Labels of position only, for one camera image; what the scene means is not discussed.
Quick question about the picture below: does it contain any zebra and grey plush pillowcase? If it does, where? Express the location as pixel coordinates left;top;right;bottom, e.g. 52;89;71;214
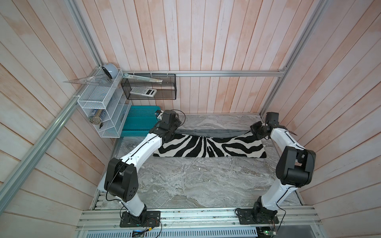
153;131;267;158

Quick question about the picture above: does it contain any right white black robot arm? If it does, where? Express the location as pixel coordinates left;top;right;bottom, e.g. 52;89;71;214
251;112;316;222

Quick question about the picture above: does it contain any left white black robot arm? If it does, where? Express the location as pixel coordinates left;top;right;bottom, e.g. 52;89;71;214
98;110;182;224

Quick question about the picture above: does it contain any metallic cylinder roll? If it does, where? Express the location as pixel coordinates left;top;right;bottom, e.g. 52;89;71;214
88;109;105;125

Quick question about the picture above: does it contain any teal plastic perforated basket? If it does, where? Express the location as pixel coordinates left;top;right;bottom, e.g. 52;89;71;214
121;106;160;137

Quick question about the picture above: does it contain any white calculator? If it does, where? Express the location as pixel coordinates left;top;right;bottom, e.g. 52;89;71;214
130;87;157;98

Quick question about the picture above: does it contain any white folding ruler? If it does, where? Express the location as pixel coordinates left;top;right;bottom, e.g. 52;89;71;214
123;73;163;83

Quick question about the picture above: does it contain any clear plastic triangle ruler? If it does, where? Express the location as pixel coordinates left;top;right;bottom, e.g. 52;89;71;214
65;74;112;86

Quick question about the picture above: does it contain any green circuit board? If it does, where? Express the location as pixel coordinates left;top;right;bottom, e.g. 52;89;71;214
257;227;277;238

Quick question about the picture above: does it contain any black wire mesh basket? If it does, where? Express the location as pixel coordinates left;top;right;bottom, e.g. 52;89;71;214
121;74;177;100

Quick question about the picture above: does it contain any aluminium frame rail back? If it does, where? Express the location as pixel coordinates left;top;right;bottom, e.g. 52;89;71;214
123;70;285;77

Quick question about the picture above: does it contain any aluminium frame rail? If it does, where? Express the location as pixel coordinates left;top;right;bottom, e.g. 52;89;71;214
123;70;285;77
0;67;100;213

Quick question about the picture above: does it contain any white wire mesh shelf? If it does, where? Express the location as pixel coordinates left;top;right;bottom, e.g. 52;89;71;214
77;68;132;138

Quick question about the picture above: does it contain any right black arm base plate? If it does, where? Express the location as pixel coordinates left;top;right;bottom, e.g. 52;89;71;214
235;208;279;225

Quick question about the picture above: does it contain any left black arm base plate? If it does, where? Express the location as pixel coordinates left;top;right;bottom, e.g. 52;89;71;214
120;211;161;228

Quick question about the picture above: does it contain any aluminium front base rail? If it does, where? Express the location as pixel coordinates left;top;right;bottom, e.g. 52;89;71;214
76;206;322;231

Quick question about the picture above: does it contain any aluminium frame rail left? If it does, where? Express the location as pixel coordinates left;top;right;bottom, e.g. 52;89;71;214
0;67;100;213

